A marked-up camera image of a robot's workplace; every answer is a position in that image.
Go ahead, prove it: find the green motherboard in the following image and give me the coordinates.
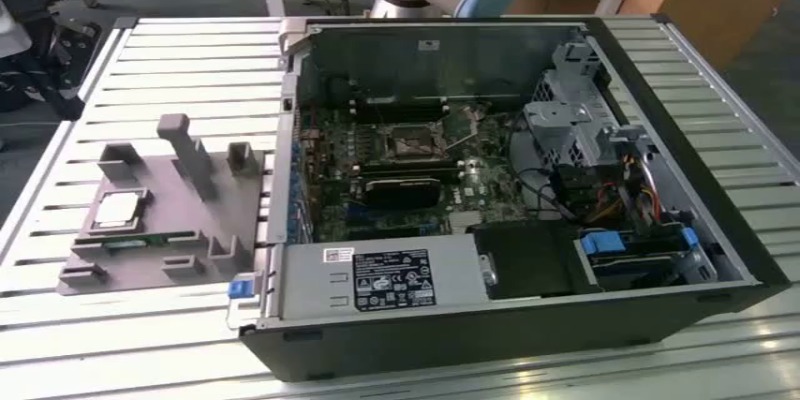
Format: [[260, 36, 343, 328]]
[[296, 99, 546, 243]]

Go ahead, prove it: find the black PC case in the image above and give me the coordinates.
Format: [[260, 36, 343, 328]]
[[236, 13, 792, 383]]

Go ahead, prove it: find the black RAM slot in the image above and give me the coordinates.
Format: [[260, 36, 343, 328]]
[[352, 96, 451, 123]]

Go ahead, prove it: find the metal drive cage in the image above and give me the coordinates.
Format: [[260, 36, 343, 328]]
[[522, 41, 628, 168]]

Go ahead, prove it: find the silver power supply with label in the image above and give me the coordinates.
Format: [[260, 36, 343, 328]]
[[278, 235, 492, 319]]

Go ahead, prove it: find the silver CPU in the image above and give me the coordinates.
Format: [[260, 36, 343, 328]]
[[90, 190, 152, 230]]

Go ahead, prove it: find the green RAM stick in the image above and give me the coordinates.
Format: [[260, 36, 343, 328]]
[[103, 233, 174, 249]]

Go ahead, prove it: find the hard disk in blue carrier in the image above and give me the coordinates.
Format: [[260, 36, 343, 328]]
[[578, 229, 684, 287]]

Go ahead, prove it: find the CPU socket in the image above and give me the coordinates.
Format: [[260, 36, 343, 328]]
[[378, 123, 451, 162]]

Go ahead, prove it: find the coloured wire bundle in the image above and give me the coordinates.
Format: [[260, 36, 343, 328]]
[[587, 156, 666, 229]]

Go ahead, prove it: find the black plastic shroud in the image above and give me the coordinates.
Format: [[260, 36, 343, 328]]
[[471, 221, 603, 301]]

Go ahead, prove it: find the locking lever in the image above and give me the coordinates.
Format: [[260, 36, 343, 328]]
[[447, 128, 490, 148]]

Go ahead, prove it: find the small black graphics card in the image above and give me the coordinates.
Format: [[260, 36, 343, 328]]
[[362, 176, 443, 209]]

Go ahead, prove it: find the grey parts rack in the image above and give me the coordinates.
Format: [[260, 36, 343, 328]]
[[55, 113, 274, 299]]

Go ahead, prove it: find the small silver heatsink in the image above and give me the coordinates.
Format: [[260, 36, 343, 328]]
[[450, 212, 487, 235]]

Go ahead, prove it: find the grey plastic bracket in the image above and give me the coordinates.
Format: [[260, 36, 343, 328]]
[[602, 124, 663, 168]]

